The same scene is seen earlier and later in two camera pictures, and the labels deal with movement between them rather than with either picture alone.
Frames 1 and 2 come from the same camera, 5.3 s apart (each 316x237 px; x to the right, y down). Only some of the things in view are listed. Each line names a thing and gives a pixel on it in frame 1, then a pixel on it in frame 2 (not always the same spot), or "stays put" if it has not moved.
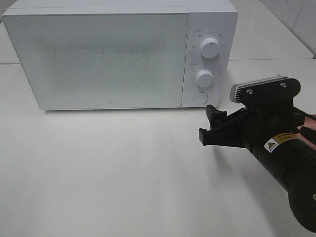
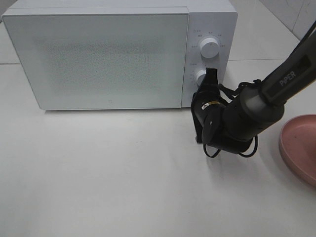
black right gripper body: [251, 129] to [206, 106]
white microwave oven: [88, 55] stays put
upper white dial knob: [210, 48] stays put
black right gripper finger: [232, 134] to [211, 78]
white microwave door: [102, 61] stays put
